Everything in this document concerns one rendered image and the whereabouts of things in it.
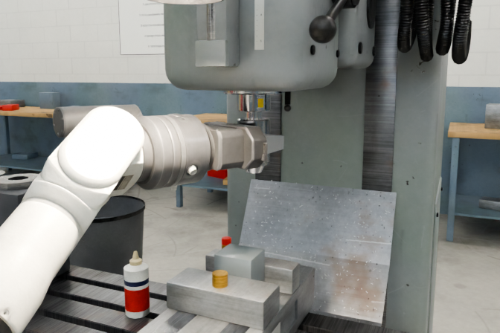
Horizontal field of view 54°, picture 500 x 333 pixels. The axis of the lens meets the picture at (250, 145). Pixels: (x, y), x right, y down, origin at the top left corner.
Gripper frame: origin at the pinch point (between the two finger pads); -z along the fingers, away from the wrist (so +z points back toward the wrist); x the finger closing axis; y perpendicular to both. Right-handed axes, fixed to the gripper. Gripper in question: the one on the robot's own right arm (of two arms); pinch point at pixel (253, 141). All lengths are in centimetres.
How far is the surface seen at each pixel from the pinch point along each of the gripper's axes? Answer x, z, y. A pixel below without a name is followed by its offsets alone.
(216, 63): -6.2, 11.6, -10.6
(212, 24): -5.7, 11.8, -15.0
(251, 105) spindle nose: -1.5, 1.9, -5.2
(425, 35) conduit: -10.7, -26.8, -16.0
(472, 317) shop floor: 55, -214, 120
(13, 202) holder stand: 39.9, 21.4, 13.5
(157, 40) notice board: 446, -254, -49
